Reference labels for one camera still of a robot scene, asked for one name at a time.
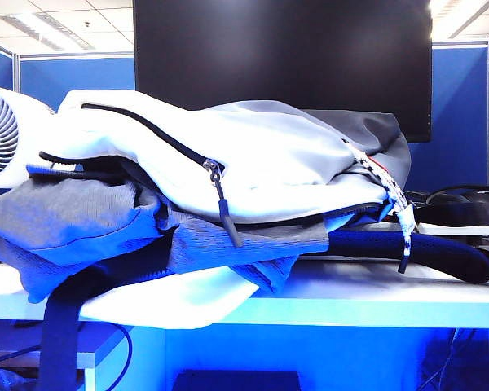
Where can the white and gray backpack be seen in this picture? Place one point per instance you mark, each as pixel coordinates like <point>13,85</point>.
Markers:
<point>269,163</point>

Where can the gray clothes with blue lining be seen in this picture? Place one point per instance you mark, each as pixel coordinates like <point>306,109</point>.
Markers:
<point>65,212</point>

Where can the black monitor screen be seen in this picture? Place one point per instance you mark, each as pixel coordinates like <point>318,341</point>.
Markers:
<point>269,53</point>

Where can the black box under table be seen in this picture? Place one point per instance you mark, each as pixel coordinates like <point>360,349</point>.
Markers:
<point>236,380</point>

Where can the white low shelf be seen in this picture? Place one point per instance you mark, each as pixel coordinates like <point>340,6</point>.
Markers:
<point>98,354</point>

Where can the white desk fan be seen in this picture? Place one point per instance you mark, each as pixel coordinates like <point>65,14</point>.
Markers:
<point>4,130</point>

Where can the ceiling light fixture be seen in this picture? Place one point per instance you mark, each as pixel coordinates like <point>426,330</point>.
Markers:
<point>464,18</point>
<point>53,30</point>

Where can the crumpled clear plastic bag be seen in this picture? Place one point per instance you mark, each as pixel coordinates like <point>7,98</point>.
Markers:
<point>8,380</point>

